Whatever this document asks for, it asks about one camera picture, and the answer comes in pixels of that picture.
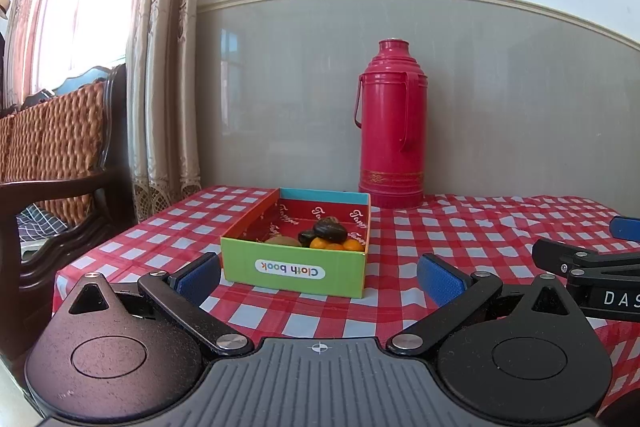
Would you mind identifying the red white checkered tablecloth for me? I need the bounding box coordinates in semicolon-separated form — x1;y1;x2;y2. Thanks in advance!
52;184;640;413

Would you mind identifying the brown kiwi fruit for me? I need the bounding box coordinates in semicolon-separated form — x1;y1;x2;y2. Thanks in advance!
265;234;302;247

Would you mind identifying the orange tangerine right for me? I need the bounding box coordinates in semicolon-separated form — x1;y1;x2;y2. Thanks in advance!
342;237;366;251

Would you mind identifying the orange tangerine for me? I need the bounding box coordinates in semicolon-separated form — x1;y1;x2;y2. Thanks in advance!
342;237;366;251
309;237;344;251

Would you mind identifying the small dark fruit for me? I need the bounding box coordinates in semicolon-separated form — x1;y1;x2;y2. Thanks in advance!
297;229;316;247

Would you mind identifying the colourful cardboard box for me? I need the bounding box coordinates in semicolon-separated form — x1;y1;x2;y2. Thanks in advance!
220;187;371;298

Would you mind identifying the dark avocado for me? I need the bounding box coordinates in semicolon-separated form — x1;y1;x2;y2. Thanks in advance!
312;217;348;244

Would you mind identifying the orange tangerine left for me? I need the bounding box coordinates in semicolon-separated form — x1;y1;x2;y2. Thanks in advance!
309;237;344;251

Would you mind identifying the blue checkered cloth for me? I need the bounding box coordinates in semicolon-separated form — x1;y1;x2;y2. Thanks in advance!
16;204;68;256

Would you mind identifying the wooden sofa with rattan cushions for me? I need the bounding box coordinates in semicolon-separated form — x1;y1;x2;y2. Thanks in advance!
1;65;134;364

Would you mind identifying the red thermos flask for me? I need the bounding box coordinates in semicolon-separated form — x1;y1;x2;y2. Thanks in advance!
354;39;427;209

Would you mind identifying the beige lace curtain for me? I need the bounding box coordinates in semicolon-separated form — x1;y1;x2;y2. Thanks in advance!
126;0;202;221

